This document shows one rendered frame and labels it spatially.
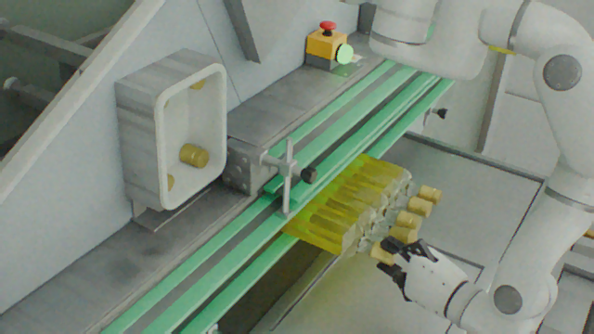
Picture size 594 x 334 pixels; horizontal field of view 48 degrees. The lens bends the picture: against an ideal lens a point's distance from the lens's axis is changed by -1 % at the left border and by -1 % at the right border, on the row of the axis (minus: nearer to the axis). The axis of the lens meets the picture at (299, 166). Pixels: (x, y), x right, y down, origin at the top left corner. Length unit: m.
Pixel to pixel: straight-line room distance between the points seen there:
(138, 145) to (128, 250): 0.18
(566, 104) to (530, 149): 6.83
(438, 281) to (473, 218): 0.52
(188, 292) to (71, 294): 0.18
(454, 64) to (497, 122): 6.69
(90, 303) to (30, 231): 0.14
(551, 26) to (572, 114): 0.16
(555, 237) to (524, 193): 0.76
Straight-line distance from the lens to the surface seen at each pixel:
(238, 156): 1.25
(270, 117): 1.35
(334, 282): 1.38
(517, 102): 7.65
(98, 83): 1.07
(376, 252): 1.26
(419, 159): 1.88
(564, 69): 1.02
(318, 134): 1.35
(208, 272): 1.14
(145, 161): 1.12
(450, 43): 1.12
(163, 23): 1.14
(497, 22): 1.10
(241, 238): 1.21
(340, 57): 1.55
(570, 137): 1.02
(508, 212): 1.74
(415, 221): 1.34
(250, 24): 1.28
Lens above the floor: 1.46
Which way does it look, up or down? 24 degrees down
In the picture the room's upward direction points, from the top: 111 degrees clockwise
